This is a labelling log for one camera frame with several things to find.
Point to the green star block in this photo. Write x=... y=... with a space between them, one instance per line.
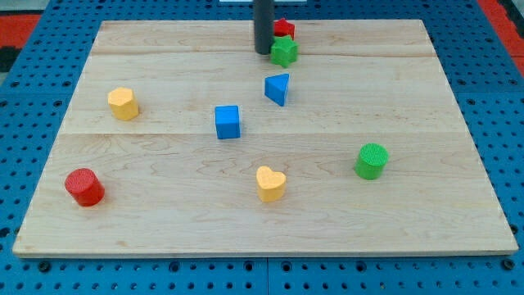
x=284 y=51

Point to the light wooden board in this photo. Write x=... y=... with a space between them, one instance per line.
x=173 y=189

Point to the red star block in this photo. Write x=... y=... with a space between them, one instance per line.
x=283 y=27

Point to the yellow heart block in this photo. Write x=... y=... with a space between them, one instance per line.
x=271 y=185

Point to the yellow hexagon block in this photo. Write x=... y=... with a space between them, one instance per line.
x=123 y=104

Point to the blue triangle block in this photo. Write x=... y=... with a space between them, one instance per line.
x=276 y=87

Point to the red cylinder block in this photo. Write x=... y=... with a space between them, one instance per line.
x=84 y=186

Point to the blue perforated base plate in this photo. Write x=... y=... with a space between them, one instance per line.
x=479 y=43

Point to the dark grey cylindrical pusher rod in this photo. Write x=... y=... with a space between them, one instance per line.
x=263 y=16

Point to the blue cube block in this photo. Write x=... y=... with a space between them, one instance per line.
x=227 y=122

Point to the green cylinder block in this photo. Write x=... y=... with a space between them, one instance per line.
x=371 y=160

